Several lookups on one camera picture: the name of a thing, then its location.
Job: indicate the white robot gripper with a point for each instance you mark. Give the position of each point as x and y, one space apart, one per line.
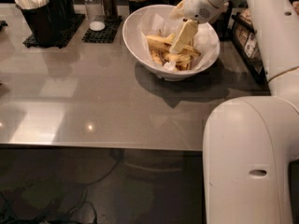
199 6

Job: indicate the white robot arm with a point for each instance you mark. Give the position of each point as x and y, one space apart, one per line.
249 142

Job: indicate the upright green-stemmed banana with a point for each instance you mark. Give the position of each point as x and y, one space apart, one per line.
171 38

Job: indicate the white paper bowl liner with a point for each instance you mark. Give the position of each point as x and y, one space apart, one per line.
153 22

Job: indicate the lower yellow banana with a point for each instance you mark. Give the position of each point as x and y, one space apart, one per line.
178 58

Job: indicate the white ceramic bowl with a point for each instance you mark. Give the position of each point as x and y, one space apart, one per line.
132 40

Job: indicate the black condiment packet rack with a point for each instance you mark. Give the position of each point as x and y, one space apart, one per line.
245 41

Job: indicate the black rubber mat right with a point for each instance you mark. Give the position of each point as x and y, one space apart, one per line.
105 36

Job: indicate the black rubber mat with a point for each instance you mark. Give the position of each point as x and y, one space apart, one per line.
105 36
63 38

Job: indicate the dark pepper shaker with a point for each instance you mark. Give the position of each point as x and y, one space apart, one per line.
110 10

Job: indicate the clear salt shaker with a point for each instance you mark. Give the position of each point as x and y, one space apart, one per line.
95 15

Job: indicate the black rubber mat left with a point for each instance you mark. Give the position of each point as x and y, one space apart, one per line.
63 38

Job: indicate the black cutlery holder rear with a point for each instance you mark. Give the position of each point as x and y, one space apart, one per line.
61 12

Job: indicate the black cutlery holder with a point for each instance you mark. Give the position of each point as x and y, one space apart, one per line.
41 24
61 12

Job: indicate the black cutlery holder front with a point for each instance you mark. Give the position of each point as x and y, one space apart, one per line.
41 24

